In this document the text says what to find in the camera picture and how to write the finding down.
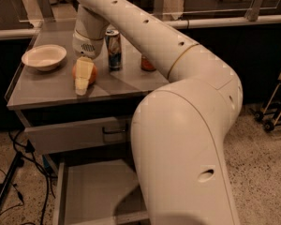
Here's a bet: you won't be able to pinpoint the white bowl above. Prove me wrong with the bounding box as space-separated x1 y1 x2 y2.
22 44 67 71

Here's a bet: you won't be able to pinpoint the white rail pipe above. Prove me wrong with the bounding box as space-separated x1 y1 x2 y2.
166 15 281 29

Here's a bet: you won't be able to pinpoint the orange fruit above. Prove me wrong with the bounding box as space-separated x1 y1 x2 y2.
71 64 97 85

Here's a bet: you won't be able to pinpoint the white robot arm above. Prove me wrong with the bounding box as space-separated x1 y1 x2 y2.
78 0 243 225

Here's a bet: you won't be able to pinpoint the blue silver drink can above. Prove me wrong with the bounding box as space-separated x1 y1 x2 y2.
105 29 122 71

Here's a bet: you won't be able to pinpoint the red cola can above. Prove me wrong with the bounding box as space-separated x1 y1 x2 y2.
140 56 155 71

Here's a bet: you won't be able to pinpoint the top grey drawer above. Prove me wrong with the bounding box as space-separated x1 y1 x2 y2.
25 116 131 155

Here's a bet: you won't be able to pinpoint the open middle grey drawer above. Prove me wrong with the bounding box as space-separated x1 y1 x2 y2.
52 159 151 225

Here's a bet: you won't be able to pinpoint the black stand leg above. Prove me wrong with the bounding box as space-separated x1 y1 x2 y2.
0 152 22 208

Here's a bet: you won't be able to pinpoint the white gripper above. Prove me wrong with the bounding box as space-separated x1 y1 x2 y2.
72 5 110 96

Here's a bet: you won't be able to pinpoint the black cables on floor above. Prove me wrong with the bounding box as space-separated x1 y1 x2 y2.
0 129 58 225

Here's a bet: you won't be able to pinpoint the wheeled cart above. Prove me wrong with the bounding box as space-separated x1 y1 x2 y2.
253 72 281 132

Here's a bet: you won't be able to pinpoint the grey drawer cabinet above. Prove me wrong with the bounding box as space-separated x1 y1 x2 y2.
5 15 171 157

